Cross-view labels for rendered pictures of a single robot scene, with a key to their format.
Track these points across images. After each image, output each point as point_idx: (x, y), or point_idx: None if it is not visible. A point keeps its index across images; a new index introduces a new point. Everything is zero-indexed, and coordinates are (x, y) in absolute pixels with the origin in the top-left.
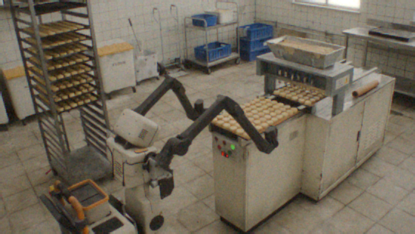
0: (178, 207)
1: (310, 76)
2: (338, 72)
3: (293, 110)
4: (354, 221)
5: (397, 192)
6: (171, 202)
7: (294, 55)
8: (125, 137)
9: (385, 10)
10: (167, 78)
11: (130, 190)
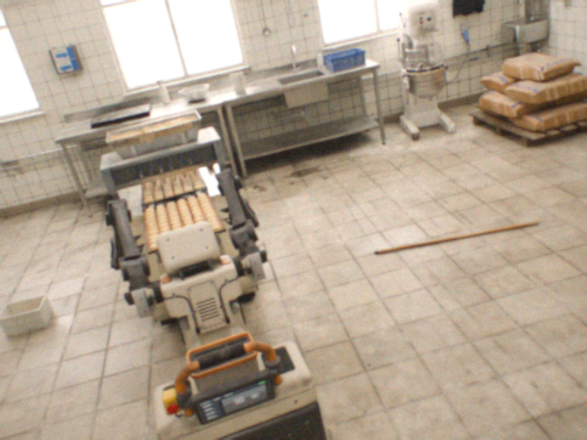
0: (141, 423)
1: (189, 154)
2: (214, 134)
3: (203, 195)
4: (300, 281)
5: (292, 243)
6: (120, 431)
7: (155, 140)
8: (203, 256)
9: (82, 95)
10: (116, 203)
11: (217, 339)
